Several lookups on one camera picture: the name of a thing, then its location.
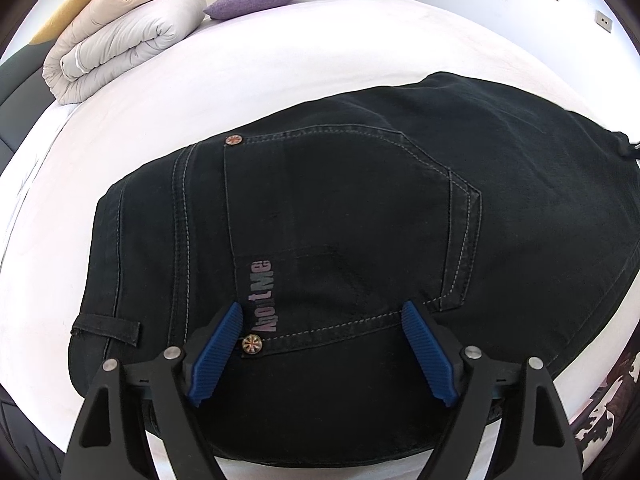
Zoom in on folded beige duvet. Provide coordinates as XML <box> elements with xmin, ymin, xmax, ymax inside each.
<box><xmin>42</xmin><ymin>0</ymin><xmax>208</xmax><ymax>106</ymax></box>

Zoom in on purple pillow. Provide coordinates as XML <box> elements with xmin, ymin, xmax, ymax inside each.
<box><xmin>204</xmin><ymin>0</ymin><xmax>318</xmax><ymax>22</ymax></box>

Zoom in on yellow pillow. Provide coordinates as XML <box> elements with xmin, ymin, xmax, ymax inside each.
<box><xmin>32</xmin><ymin>0</ymin><xmax>108</xmax><ymax>43</ymax></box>

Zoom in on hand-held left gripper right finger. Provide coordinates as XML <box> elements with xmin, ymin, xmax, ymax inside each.
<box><xmin>401</xmin><ymin>300</ymin><xmax>583</xmax><ymax>480</ymax></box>

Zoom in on black white patterned rug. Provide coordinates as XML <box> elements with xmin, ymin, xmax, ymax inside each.
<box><xmin>570</xmin><ymin>350</ymin><xmax>640</xmax><ymax>480</ymax></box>

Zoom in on grey padded headboard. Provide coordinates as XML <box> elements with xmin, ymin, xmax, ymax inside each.
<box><xmin>0</xmin><ymin>42</ymin><xmax>51</xmax><ymax>161</ymax></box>

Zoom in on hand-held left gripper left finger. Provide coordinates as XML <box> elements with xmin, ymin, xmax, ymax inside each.
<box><xmin>60</xmin><ymin>301</ymin><xmax>245</xmax><ymax>480</ymax></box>

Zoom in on bed with white sheet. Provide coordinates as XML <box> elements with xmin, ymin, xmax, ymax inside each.
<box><xmin>0</xmin><ymin>0</ymin><xmax>640</xmax><ymax>480</ymax></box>

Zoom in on black denim pants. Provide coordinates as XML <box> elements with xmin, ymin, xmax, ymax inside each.
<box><xmin>67</xmin><ymin>71</ymin><xmax>640</xmax><ymax>466</ymax></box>

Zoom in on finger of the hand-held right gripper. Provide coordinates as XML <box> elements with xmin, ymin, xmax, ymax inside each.
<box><xmin>614</xmin><ymin>132</ymin><xmax>640</xmax><ymax>161</ymax></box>

